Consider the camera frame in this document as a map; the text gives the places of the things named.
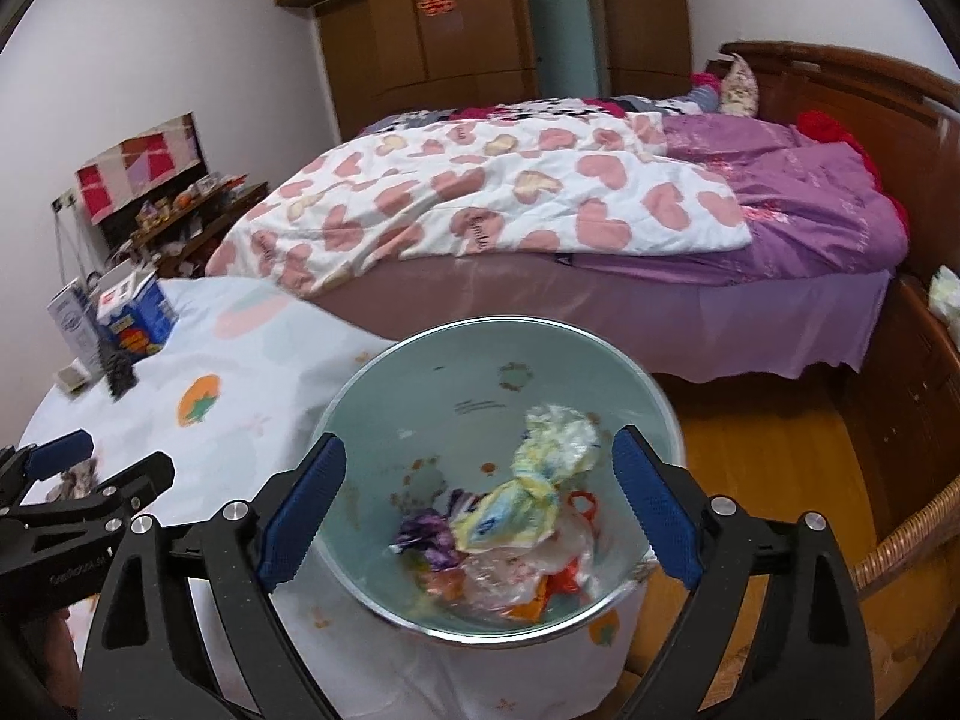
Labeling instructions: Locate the patterned patchwork quilt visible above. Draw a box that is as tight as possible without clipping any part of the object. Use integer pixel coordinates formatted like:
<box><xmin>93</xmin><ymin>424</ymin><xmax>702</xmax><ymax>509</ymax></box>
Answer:
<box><xmin>360</xmin><ymin>94</ymin><xmax>702</xmax><ymax>140</ymax></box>

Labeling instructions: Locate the dark wrapper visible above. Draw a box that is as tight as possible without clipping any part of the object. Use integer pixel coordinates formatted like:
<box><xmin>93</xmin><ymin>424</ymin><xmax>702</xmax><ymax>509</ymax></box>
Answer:
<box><xmin>49</xmin><ymin>461</ymin><xmax>102</xmax><ymax>500</ymax></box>

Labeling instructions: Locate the purple duvet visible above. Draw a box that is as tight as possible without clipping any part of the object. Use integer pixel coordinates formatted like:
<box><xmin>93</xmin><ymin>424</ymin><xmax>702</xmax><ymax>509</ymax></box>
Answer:
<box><xmin>555</xmin><ymin>111</ymin><xmax>911</xmax><ymax>286</ymax></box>

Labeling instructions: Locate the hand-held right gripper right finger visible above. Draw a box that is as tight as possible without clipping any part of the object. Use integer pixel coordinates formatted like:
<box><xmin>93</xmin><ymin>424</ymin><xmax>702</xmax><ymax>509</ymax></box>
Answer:
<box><xmin>611</xmin><ymin>424</ymin><xmax>875</xmax><ymax>720</ymax></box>

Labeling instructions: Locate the clutter of small items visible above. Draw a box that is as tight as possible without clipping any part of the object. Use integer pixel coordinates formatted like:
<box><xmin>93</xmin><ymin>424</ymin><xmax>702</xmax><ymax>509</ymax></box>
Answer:
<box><xmin>135</xmin><ymin>174</ymin><xmax>248</xmax><ymax>230</ymax></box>

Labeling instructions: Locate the white fruit-print tablecloth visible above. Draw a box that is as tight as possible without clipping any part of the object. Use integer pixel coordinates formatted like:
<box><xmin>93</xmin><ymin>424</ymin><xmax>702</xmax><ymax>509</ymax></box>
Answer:
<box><xmin>15</xmin><ymin>277</ymin><xmax>631</xmax><ymax>720</ymax></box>

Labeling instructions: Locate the pink purple bed sheet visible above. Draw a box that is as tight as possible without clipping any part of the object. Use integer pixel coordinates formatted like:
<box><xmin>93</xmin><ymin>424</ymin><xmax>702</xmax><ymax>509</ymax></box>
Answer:
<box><xmin>304</xmin><ymin>251</ymin><xmax>893</xmax><ymax>380</ymax></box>

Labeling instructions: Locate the purple wrapper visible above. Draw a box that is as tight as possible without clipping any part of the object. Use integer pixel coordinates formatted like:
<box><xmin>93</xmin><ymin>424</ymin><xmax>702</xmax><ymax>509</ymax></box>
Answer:
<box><xmin>394</xmin><ymin>508</ymin><xmax>458</xmax><ymax>563</ymax></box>

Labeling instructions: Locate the white heart-print blanket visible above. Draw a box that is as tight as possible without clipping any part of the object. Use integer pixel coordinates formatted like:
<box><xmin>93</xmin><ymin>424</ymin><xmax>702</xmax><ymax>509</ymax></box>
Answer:
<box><xmin>204</xmin><ymin>114</ymin><xmax>753</xmax><ymax>297</ymax></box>

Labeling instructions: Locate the black television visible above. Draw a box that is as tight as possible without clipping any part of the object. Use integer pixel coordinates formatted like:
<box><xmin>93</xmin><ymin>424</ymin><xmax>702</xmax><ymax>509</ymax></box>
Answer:
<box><xmin>97</xmin><ymin>112</ymin><xmax>211</xmax><ymax>252</ymax></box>

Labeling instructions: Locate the brown wooden wardrobe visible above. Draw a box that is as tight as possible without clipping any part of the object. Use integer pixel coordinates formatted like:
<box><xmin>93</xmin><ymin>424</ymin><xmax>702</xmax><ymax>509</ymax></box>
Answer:
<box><xmin>268</xmin><ymin>0</ymin><xmax>692</xmax><ymax>142</ymax></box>

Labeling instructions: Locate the red fuzzy cloth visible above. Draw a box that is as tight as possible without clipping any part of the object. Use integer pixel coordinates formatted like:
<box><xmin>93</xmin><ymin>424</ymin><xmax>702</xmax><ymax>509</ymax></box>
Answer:
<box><xmin>795</xmin><ymin>111</ymin><xmax>912</xmax><ymax>241</ymax></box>

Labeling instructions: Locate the dark pine cone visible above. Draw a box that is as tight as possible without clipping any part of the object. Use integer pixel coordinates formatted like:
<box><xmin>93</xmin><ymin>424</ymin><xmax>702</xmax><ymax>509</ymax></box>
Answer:
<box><xmin>97</xmin><ymin>341</ymin><xmax>140</xmax><ymax>400</ymax></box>

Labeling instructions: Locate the wooden nightstand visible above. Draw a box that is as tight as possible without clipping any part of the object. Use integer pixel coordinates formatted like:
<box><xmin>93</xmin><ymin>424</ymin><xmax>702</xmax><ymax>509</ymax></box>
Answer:
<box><xmin>836</xmin><ymin>274</ymin><xmax>960</xmax><ymax>533</ymax></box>

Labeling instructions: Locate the floral pillow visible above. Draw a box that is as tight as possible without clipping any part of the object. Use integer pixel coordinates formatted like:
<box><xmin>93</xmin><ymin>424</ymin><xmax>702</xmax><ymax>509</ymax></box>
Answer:
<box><xmin>718</xmin><ymin>54</ymin><xmax>758</xmax><ymax>119</ymax></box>

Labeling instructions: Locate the frosted glass door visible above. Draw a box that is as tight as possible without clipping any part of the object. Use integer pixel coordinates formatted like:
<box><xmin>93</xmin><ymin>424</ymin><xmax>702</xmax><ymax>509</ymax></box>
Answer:
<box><xmin>523</xmin><ymin>0</ymin><xmax>612</xmax><ymax>98</ymax></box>

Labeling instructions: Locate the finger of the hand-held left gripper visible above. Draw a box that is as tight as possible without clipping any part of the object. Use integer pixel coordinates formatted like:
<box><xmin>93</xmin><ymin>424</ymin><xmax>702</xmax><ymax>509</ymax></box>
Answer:
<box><xmin>0</xmin><ymin>429</ymin><xmax>95</xmax><ymax>503</ymax></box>
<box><xmin>0</xmin><ymin>451</ymin><xmax>176</xmax><ymax>541</ymax></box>

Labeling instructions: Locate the television with patchwork cover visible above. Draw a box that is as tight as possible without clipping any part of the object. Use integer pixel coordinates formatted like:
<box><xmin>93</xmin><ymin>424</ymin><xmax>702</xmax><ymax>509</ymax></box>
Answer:
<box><xmin>75</xmin><ymin>112</ymin><xmax>203</xmax><ymax>226</ymax></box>

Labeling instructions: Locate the clear plastic bag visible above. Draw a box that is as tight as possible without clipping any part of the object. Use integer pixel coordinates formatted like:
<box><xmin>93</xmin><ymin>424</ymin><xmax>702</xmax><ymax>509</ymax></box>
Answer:
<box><xmin>457</xmin><ymin>517</ymin><xmax>631</xmax><ymax>620</ymax></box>

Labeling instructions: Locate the white cardboard box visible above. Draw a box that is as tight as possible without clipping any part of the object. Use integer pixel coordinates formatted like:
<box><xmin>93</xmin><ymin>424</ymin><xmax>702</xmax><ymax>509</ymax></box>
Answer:
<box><xmin>46</xmin><ymin>277</ymin><xmax>102</xmax><ymax>380</ymax></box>

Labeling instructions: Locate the light green metal-rimmed bin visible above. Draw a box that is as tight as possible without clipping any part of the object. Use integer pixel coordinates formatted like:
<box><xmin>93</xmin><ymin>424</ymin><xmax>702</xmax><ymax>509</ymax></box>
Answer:
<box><xmin>311</xmin><ymin>317</ymin><xmax>687</xmax><ymax>650</ymax></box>

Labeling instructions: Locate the wicker chair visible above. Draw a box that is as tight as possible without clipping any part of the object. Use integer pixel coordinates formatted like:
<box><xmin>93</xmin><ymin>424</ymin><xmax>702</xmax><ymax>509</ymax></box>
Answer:
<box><xmin>851</xmin><ymin>476</ymin><xmax>960</xmax><ymax>720</ymax></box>

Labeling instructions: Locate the blue carton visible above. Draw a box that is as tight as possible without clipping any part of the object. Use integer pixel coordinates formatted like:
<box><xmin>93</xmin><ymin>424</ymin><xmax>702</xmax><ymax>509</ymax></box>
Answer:
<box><xmin>94</xmin><ymin>270</ymin><xmax>179</xmax><ymax>359</ymax></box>

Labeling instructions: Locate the dark wooden cabinet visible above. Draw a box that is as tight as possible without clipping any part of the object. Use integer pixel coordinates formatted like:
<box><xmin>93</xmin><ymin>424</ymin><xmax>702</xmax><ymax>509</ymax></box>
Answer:
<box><xmin>109</xmin><ymin>180</ymin><xmax>269</xmax><ymax>278</ymax></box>

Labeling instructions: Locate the yellow white plastic bag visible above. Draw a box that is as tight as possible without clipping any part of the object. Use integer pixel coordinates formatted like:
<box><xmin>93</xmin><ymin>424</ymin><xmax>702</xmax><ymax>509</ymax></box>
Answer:
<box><xmin>454</xmin><ymin>403</ymin><xmax>601</xmax><ymax>550</ymax></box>

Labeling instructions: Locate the pink grey cloth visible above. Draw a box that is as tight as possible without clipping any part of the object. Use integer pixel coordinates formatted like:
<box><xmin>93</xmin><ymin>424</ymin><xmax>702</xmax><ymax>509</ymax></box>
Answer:
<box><xmin>688</xmin><ymin>71</ymin><xmax>725</xmax><ymax>113</ymax></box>

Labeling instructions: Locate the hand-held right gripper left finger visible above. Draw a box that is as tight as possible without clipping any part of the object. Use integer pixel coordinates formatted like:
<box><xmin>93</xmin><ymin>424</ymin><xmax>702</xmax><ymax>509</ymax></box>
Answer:
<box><xmin>79</xmin><ymin>431</ymin><xmax>347</xmax><ymax>720</ymax></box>

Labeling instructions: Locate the wooden bed frame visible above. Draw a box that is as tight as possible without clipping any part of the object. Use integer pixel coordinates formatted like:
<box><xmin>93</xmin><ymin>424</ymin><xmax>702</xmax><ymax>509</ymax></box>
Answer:
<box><xmin>652</xmin><ymin>41</ymin><xmax>960</xmax><ymax>391</ymax></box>

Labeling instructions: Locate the white crumpled bag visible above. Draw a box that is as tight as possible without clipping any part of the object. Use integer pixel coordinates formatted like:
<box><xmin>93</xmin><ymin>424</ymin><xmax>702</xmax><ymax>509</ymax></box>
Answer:
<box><xmin>928</xmin><ymin>266</ymin><xmax>960</xmax><ymax>323</ymax></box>

